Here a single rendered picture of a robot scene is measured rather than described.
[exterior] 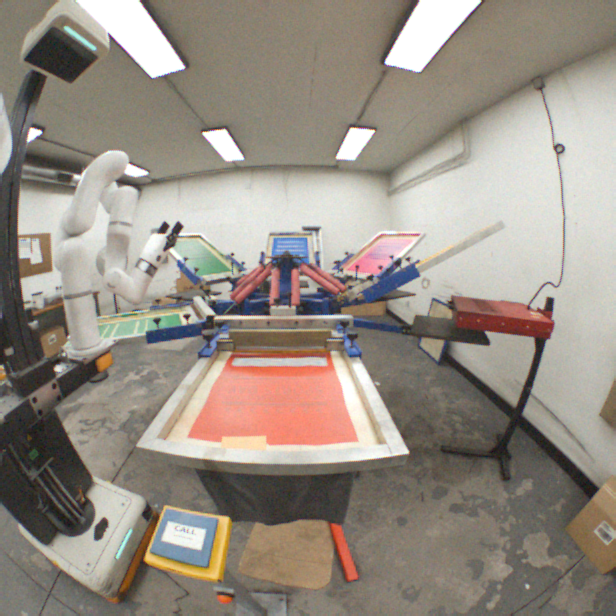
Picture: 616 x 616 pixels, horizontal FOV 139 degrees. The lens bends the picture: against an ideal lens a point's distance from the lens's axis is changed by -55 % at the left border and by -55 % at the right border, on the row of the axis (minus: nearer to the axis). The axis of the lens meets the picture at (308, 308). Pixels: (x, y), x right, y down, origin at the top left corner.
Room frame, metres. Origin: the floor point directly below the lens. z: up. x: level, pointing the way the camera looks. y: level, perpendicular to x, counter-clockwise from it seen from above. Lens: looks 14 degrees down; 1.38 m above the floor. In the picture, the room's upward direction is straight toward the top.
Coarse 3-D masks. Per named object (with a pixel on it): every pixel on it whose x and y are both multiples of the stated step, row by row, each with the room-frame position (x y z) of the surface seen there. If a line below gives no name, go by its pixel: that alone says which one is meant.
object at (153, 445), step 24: (360, 360) 0.80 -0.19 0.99; (192, 384) 0.62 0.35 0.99; (360, 384) 0.64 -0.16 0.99; (168, 408) 0.48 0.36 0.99; (384, 408) 0.51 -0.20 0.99; (168, 432) 0.42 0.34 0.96; (384, 432) 0.42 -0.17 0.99; (144, 456) 0.32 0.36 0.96; (168, 456) 0.32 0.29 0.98; (192, 456) 0.33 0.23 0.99; (216, 456) 0.34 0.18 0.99; (240, 456) 0.35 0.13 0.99; (264, 456) 0.35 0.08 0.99; (288, 456) 0.36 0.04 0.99; (312, 456) 0.36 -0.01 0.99; (336, 456) 0.35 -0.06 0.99; (360, 456) 0.35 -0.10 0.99; (384, 456) 0.35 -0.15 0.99
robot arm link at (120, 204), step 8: (112, 184) 0.68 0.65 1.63; (104, 192) 0.65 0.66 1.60; (112, 192) 0.66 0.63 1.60; (120, 192) 0.63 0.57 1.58; (128, 192) 0.64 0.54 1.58; (136, 192) 0.68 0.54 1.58; (104, 200) 0.65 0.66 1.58; (112, 200) 0.63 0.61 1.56; (120, 200) 0.63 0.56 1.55; (128, 200) 0.64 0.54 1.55; (136, 200) 0.68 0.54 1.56; (104, 208) 0.66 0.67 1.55; (112, 208) 0.62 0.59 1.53; (120, 208) 0.62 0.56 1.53; (128, 208) 0.64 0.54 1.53; (112, 216) 0.61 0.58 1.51; (120, 216) 0.62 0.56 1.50; (128, 216) 0.64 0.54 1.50
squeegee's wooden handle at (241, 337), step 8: (328, 328) 0.95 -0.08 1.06; (232, 336) 0.91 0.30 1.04; (240, 336) 0.91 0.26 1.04; (248, 336) 0.91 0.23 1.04; (256, 336) 0.91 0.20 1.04; (264, 336) 0.91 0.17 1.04; (272, 336) 0.91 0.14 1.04; (280, 336) 0.92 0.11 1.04; (288, 336) 0.92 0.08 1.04; (296, 336) 0.92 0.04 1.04; (304, 336) 0.92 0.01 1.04; (312, 336) 0.92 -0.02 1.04; (320, 336) 0.92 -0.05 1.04; (328, 336) 0.92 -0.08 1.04; (240, 344) 0.91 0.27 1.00; (248, 344) 0.91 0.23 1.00; (256, 344) 0.91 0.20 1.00; (264, 344) 0.91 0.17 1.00; (272, 344) 0.91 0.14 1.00; (280, 344) 0.92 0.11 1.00; (288, 344) 0.92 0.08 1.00; (296, 344) 0.92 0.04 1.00; (304, 344) 0.92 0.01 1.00; (312, 344) 0.92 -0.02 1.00; (320, 344) 0.92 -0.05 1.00
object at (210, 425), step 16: (224, 368) 0.79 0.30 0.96; (240, 368) 0.80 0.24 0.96; (256, 368) 0.80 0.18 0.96; (272, 368) 0.81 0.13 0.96; (224, 384) 0.68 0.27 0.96; (208, 400) 0.58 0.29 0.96; (208, 416) 0.51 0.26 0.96; (224, 416) 0.52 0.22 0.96; (240, 416) 0.52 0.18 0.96; (256, 416) 0.53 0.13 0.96; (192, 432) 0.44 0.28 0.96; (208, 432) 0.45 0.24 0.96; (224, 432) 0.45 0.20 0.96; (240, 432) 0.46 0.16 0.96; (256, 432) 0.46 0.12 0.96
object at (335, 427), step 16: (288, 368) 0.81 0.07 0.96; (304, 368) 0.81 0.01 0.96; (320, 368) 0.81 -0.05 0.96; (336, 384) 0.70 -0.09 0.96; (336, 400) 0.61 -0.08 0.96; (272, 416) 0.53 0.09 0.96; (288, 416) 0.53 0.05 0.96; (304, 416) 0.53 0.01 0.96; (320, 416) 0.53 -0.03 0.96; (336, 416) 0.53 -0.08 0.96; (272, 432) 0.47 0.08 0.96; (288, 432) 0.47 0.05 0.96; (304, 432) 0.47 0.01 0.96; (320, 432) 0.47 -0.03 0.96; (336, 432) 0.47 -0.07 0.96; (352, 432) 0.47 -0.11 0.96
